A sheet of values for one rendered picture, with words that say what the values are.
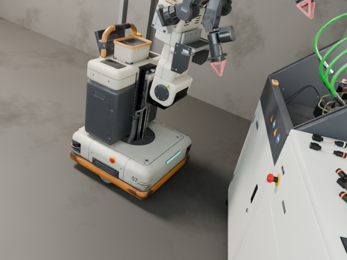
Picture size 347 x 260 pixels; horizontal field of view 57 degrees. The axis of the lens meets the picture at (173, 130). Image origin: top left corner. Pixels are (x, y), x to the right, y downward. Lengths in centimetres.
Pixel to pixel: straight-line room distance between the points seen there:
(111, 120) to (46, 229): 73
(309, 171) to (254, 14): 242
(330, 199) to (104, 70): 140
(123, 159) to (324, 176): 131
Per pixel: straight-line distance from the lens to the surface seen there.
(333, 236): 89
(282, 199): 123
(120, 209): 212
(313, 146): 121
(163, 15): 166
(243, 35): 339
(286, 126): 139
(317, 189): 102
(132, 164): 204
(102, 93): 200
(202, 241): 206
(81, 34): 462
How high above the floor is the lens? 151
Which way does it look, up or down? 30 degrees down
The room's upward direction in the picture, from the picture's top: 12 degrees clockwise
